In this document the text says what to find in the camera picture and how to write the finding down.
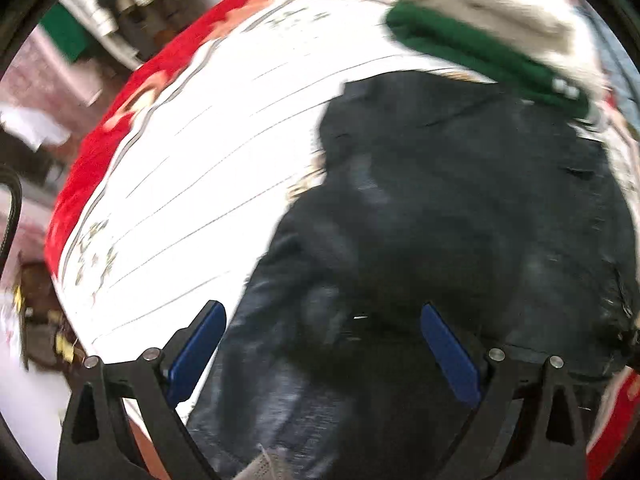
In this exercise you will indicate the green folded garment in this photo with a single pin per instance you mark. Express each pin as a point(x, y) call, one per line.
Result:
point(450, 40)

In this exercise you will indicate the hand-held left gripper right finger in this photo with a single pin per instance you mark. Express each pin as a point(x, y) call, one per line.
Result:
point(450, 355)

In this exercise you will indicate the clothes rack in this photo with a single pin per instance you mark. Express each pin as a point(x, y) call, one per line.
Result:
point(105, 15)

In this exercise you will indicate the black leather jacket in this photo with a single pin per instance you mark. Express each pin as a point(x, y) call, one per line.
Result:
point(450, 210)

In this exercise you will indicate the green hanging garment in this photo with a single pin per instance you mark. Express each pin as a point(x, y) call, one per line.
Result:
point(65, 30)

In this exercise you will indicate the teal quilt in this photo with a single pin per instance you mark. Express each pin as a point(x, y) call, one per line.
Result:
point(617, 60)

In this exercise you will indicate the white patterned mat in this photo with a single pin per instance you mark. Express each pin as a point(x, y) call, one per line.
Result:
point(200, 160)

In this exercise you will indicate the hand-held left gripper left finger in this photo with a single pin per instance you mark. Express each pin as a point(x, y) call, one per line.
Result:
point(200, 350)

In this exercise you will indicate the white folded garment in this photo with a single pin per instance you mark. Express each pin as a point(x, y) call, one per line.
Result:
point(490, 5)

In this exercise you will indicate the red floral blanket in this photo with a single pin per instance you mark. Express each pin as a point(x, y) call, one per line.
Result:
point(165, 60)

